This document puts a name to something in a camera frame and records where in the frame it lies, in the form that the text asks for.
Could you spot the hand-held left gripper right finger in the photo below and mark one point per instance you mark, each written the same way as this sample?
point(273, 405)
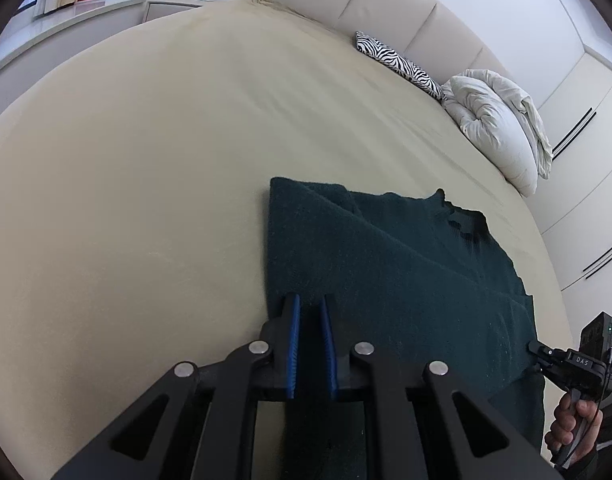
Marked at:
point(327, 345)

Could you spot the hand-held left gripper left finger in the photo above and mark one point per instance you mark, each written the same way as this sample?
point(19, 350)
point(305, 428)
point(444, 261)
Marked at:
point(293, 345)

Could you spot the person's dark sleeved forearm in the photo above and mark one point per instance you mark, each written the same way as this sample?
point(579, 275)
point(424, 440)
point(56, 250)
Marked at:
point(606, 445)

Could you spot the dark green towel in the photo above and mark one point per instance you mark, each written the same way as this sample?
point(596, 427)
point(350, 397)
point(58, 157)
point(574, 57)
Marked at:
point(396, 270)

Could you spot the white nightstand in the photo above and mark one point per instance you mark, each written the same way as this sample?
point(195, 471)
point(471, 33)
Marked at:
point(171, 10)

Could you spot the person's right hand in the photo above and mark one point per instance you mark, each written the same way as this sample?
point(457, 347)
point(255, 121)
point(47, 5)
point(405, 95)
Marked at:
point(566, 425)

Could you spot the white window ledge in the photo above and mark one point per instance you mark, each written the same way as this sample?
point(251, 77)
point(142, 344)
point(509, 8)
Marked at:
point(61, 30)

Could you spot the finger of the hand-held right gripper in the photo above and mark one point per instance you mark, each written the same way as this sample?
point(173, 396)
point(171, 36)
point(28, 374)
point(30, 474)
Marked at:
point(543, 350)

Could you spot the white wardrobe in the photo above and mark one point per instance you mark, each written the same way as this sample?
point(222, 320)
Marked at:
point(586, 195)

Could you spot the white rolled duvet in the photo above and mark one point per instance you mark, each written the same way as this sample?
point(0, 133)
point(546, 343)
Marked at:
point(491, 125)

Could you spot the cream padded headboard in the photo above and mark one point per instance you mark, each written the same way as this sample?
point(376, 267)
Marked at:
point(386, 5)

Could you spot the zebra print pillow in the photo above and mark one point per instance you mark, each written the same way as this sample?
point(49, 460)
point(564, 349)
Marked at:
point(401, 65)

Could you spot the bed with beige sheet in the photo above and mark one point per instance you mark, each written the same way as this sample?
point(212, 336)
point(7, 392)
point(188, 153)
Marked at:
point(136, 185)

